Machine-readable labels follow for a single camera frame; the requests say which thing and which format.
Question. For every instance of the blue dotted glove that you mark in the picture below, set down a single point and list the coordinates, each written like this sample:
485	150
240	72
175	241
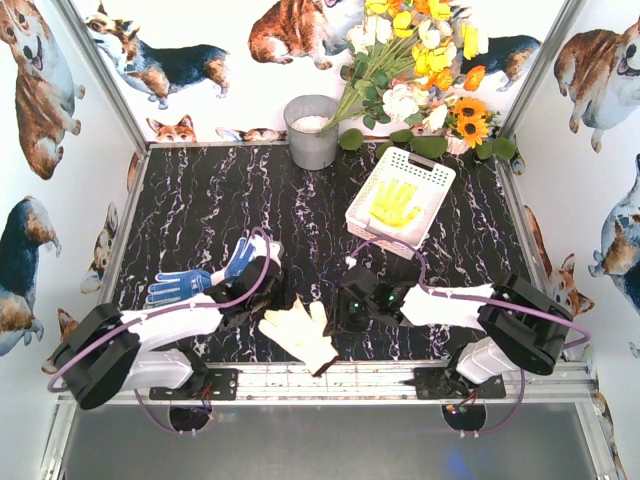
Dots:
247	250
172	287

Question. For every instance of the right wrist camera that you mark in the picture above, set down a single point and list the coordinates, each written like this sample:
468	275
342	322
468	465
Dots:
352	262

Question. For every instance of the yellow coated work glove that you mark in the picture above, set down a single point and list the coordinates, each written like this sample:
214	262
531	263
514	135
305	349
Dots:
391	204

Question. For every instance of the white plastic storage basket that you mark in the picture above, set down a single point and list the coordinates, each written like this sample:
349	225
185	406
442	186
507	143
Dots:
433	181

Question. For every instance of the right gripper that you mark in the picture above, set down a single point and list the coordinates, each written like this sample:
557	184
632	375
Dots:
345	310

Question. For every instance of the cream knit glove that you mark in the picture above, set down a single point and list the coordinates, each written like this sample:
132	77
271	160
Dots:
300	332

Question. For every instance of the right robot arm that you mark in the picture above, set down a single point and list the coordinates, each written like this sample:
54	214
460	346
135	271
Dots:
523	327

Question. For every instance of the grey metal bucket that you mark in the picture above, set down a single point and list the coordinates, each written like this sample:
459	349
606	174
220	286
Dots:
313	141

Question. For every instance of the artificial flower bouquet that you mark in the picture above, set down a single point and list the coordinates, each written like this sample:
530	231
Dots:
406	61

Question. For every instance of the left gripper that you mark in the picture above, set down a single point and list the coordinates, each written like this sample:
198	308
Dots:
270	282

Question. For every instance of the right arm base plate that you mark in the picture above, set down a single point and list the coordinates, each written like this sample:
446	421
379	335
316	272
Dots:
437	383

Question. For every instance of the sunflower pot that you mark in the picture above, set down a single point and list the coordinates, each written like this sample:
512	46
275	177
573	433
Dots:
469	123

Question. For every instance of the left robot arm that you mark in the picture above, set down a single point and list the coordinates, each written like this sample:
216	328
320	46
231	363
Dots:
113	351

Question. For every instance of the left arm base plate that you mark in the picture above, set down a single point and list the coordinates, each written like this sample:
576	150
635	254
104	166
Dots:
217	384

